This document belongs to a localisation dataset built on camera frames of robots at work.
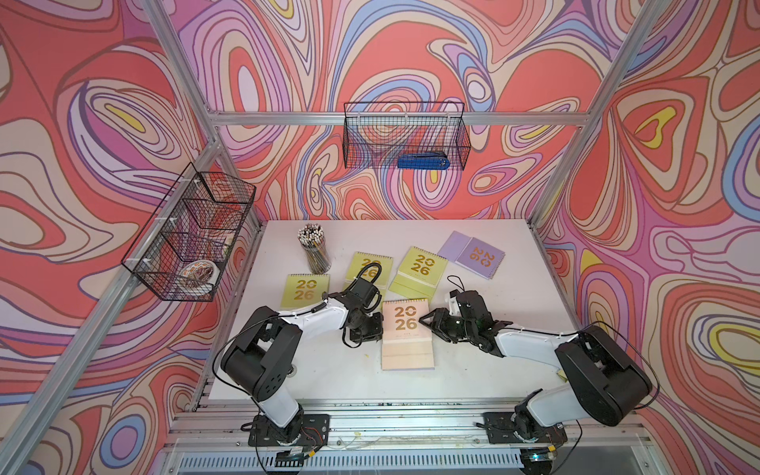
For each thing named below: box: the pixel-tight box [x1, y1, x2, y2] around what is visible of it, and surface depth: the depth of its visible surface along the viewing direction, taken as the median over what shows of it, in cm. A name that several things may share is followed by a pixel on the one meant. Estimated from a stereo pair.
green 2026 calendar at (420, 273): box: [387, 245, 450, 298], surface depth 106 cm
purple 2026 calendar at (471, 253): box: [437, 230, 506, 281], surface depth 110 cm
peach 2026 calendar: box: [380, 297, 435, 372], surface depth 88 cm
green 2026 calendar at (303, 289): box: [280, 273, 331, 311], surface depth 103 cm
